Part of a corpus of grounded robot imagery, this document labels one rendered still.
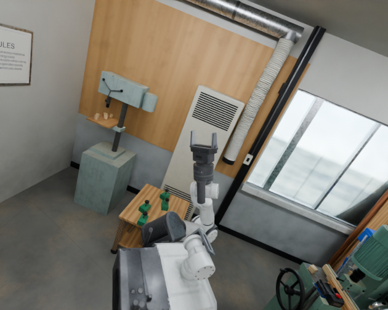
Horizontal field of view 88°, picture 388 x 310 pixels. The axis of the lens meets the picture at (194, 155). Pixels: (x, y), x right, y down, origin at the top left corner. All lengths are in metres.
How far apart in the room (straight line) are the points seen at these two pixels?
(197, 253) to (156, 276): 0.14
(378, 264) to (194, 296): 1.32
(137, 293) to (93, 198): 2.13
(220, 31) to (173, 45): 0.53
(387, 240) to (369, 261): 0.18
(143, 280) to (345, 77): 2.58
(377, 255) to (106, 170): 2.35
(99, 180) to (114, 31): 1.71
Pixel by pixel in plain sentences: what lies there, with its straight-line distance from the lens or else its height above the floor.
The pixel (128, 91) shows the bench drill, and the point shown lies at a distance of 2.24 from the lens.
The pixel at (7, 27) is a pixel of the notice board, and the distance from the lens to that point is 2.28.
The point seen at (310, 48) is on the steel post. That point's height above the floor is 2.51.
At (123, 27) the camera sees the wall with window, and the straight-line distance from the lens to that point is 2.79.
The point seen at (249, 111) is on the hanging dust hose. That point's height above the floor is 1.74.
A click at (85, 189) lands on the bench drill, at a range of 2.71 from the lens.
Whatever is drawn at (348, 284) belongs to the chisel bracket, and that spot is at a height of 1.05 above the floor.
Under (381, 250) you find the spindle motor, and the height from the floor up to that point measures 1.39.
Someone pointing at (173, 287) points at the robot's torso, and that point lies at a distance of 0.69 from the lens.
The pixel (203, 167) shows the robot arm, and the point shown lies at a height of 1.60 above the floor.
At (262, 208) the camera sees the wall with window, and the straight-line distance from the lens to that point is 3.00.
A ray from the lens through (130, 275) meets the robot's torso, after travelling 0.68.
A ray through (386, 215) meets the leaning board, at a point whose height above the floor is 1.25.
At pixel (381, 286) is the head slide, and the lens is 1.97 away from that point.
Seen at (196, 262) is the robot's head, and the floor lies 1.47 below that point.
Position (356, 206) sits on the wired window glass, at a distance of 3.42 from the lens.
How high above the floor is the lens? 1.93
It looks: 22 degrees down
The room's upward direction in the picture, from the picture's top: 23 degrees clockwise
